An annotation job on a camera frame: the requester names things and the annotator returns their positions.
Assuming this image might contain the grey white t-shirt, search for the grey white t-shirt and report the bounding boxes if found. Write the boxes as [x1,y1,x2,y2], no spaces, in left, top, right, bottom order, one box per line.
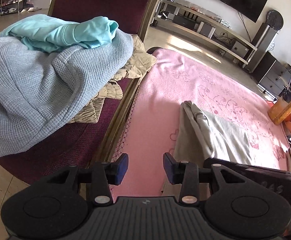
[173,101,255,167]

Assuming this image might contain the orange juice bottle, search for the orange juice bottle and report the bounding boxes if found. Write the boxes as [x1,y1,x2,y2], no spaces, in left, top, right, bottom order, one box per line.
[268,97,291,125]

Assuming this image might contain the pink blanket table cover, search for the pink blanket table cover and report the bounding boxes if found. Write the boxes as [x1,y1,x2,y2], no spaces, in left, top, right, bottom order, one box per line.
[111,49,291,197]

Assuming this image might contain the light blue knit sweater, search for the light blue knit sweater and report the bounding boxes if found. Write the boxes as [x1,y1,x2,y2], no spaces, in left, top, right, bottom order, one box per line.
[0,30,133,157]

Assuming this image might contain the tan beige jacket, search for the tan beige jacket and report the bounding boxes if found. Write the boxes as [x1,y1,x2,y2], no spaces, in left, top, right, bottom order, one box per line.
[69,35,157,124]

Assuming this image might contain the grey tv shelf unit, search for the grey tv shelf unit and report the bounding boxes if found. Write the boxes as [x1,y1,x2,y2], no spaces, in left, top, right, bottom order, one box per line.
[153,0,257,64]

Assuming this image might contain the turquoise garment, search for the turquoise garment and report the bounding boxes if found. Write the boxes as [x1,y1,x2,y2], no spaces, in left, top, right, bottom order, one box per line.
[0,14,119,53]

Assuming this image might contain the maroon gold banquet chair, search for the maroon gold banquet chair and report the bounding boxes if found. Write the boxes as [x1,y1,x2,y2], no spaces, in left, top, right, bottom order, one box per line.
[0,0,158,184]

